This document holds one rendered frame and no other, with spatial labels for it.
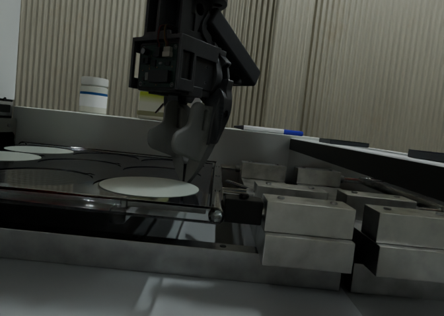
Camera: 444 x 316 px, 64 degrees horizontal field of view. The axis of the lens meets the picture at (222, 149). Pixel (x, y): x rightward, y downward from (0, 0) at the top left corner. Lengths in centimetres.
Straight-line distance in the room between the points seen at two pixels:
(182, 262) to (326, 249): 14
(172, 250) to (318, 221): 14
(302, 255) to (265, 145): 38
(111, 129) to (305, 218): 47
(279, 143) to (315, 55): 287
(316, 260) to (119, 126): 48
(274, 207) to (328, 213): 5
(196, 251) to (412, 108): 354
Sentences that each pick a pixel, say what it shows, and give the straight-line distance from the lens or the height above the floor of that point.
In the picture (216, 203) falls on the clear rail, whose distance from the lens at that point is 31.
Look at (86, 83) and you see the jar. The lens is 100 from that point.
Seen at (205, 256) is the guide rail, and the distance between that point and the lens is 36.
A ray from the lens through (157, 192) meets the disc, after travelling 34.
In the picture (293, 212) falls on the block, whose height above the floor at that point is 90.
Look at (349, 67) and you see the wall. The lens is 360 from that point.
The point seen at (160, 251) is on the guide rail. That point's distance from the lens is 36.
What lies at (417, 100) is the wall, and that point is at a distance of 383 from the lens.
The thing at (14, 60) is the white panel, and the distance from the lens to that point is 78.
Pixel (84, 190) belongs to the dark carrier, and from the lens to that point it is 34.
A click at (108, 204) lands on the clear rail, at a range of 30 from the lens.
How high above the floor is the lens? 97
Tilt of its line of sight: 4 degrees down
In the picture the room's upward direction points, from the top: 6 degrees clockwise
